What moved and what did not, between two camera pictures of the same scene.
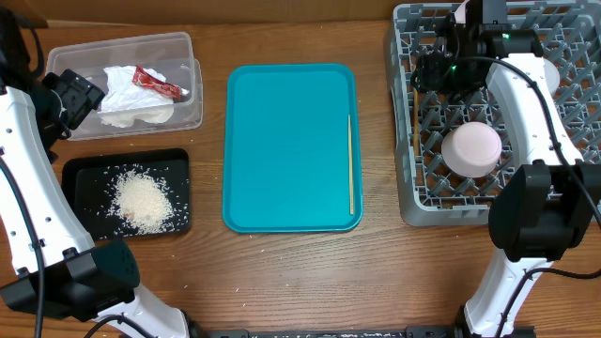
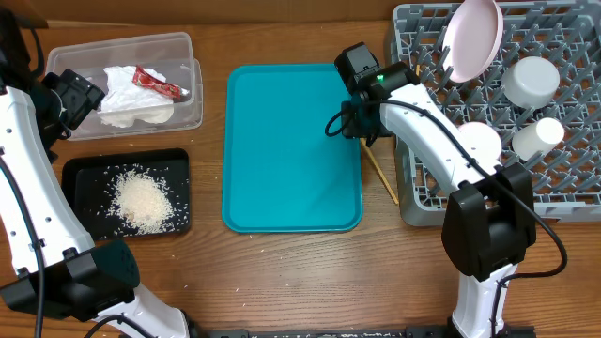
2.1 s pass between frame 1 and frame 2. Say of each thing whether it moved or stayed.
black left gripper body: stayed
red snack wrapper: stayed
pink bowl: stayed
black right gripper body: moved
